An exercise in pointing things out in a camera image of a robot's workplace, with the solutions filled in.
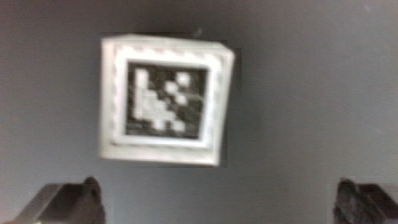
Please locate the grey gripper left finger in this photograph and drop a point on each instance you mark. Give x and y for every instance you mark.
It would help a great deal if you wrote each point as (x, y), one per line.
(67, 204)

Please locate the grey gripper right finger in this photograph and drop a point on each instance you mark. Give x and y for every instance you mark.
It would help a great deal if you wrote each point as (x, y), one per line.
(365, 206)

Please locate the white tagged cube nut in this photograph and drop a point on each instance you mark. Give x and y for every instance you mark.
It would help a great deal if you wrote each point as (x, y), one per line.
(166, 79)

